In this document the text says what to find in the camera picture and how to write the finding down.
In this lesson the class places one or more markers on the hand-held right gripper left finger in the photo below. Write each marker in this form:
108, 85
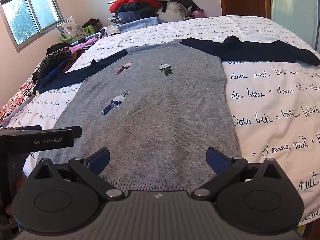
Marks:
100, 160

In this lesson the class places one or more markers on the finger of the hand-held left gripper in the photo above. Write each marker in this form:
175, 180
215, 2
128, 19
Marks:
60, 131

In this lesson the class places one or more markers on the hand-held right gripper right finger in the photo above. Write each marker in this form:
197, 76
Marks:
217, 163

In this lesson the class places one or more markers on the grey sweater with navy sleeves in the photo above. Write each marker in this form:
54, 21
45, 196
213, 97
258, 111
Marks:
150, 110

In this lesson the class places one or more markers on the pile of clothes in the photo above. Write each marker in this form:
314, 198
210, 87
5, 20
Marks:
140, 10

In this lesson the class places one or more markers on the person's left hand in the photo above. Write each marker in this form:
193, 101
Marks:
20, 180

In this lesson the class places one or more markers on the red floral blanket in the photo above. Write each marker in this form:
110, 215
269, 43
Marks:
15, 97

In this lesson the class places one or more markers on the royal blue garment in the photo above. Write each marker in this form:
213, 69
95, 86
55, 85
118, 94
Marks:
53, 73

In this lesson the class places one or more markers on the black and white striped garment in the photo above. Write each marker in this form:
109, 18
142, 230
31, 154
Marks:
50, 60

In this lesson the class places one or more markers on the brown garment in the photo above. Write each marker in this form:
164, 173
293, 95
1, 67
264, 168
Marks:
73, 57

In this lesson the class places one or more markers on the white script-printed bedspread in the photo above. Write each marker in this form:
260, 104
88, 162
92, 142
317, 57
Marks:
270, 100

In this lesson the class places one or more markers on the pink garment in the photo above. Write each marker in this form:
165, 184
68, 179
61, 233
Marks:
82, 45

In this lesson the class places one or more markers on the floral pillow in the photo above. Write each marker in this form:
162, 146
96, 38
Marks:
71, 28

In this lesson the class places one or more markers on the green plastic chair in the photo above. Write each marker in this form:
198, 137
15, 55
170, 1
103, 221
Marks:
87, 31

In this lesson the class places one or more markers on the white plastic bag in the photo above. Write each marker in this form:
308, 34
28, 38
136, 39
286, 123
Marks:
110, 30

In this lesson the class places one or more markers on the dark bag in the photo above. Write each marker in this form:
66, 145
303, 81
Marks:
93, 23

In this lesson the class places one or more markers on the window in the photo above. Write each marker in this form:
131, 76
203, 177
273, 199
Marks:
25, 17

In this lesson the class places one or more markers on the blue knitted blanket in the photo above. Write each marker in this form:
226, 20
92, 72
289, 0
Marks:
140, 22

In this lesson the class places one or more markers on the purple cloth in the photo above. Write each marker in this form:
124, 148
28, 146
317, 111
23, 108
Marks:
198, 13

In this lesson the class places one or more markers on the clear plastic bag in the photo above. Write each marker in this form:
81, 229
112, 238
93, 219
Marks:
175, 8

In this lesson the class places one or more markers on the black backpack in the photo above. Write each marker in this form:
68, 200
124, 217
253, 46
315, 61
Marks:
185, 1

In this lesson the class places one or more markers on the frosted glass wardrobe door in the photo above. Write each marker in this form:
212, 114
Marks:
295, 10

